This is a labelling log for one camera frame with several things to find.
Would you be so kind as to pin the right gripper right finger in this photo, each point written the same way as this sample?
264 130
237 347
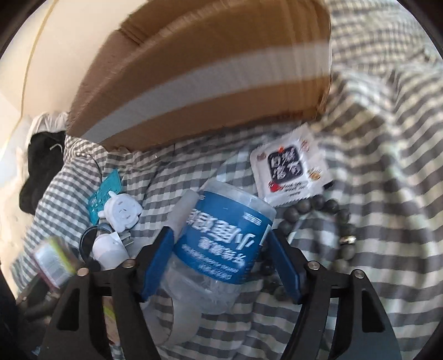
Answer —
363 329

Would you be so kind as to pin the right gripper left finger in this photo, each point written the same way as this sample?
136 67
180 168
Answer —
77 329

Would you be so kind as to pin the white cartoon figurine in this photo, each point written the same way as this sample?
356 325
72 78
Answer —
121 211

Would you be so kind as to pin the blue label plastic jar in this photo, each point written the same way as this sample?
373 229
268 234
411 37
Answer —
217 248

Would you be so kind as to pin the white sauce sachet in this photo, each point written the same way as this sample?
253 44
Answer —
290 168

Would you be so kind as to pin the clear tape roll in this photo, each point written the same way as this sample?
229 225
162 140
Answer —
186 320

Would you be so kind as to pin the small colourful box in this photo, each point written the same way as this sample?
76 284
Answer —
56 261

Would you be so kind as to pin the white round plug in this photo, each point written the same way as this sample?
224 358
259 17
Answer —
109 251

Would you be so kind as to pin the teal card packet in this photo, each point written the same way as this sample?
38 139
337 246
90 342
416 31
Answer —
98 199

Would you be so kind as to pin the black cloth pile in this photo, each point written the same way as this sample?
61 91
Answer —
45 160

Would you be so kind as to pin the white cloth pile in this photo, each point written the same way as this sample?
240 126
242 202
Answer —
46 122

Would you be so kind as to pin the brown cardboard box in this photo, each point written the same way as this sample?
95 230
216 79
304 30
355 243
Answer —
175 70

